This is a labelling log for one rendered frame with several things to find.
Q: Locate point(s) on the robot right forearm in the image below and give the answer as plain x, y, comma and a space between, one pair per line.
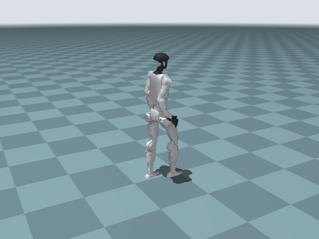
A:
162, 107

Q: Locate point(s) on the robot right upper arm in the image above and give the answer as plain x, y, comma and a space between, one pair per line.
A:
166, 83

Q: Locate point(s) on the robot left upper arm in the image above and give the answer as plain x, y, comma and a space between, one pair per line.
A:
147, 88

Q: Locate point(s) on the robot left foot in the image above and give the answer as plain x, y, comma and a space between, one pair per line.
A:
147, 176

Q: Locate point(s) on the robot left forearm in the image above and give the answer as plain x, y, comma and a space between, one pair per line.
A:
150, 103

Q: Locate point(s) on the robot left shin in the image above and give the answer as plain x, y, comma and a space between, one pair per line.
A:
150, 158

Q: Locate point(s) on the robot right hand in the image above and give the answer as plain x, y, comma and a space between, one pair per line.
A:
174, 120

